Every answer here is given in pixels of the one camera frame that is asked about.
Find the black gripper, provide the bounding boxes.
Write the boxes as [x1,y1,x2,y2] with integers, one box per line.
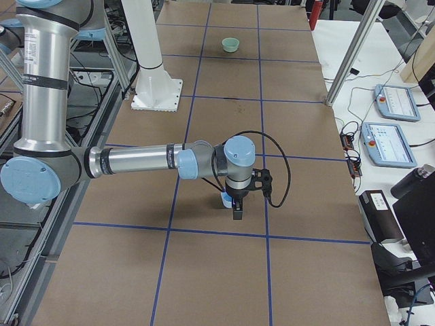
[226,186,249,220]

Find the light blue plastic cup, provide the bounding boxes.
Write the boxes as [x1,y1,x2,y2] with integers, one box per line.
[220,192,232,209]

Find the mint green bowl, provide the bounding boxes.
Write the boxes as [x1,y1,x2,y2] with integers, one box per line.
[222,37,240,53]

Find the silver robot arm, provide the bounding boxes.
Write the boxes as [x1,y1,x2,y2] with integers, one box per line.
[1,1,255,220]

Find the black water bottle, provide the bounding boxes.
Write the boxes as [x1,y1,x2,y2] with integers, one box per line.
[390,164,434,199]

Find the orange black electronics board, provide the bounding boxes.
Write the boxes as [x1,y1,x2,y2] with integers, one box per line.
[340,132,362,179]

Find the black box with label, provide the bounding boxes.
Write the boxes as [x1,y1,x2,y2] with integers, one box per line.
[359,190,404,244]

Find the lower teach pendant tablet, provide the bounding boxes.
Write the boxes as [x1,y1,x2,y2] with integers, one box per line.
[361,122,417,168]

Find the teach pendant tablet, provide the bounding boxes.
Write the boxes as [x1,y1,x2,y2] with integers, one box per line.
[375,84,421,122]
[361,122,417,168]

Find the black computer monitor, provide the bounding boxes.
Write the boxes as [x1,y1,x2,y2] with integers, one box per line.
[393,173,434,264]

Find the upper teach pendant tablet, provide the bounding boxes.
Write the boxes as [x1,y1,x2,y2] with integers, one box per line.
[375,84,421,122]

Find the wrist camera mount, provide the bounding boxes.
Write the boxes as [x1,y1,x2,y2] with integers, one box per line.
[245,168,273,200]

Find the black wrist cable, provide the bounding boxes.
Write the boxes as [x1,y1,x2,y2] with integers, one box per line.
[209,130,290,209]

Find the white camera stand column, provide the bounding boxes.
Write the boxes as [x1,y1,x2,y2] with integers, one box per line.
[122,0,183,112]

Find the aluminium side frame rack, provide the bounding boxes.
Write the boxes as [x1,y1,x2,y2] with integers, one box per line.
[1,15,134,325]

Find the aluminium frame post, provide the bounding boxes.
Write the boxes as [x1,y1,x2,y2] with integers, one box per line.
[324,0,385,107]

